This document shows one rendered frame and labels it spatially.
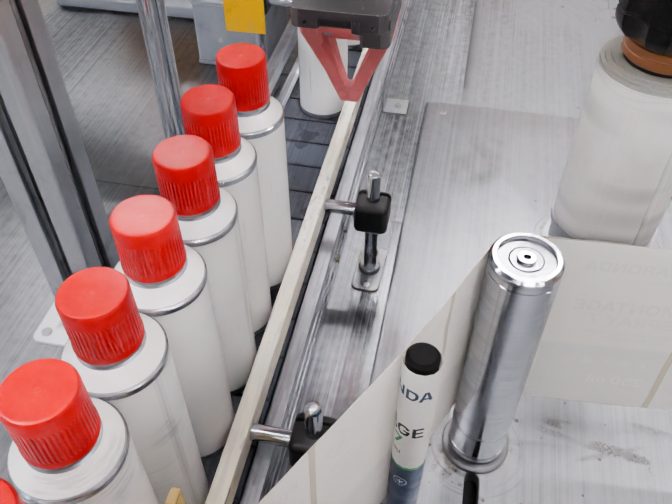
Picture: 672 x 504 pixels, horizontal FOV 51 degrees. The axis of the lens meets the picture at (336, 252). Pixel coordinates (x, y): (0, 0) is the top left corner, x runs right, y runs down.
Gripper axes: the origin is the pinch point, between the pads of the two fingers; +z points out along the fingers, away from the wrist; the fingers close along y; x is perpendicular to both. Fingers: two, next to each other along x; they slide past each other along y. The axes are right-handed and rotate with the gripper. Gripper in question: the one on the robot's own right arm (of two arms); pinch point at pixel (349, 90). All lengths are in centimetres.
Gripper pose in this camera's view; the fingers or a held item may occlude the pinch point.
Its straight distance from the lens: 56.1
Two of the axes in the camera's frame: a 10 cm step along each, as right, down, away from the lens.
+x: -9.8, -1.4, 1.3
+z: 0.0, 6.9, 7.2
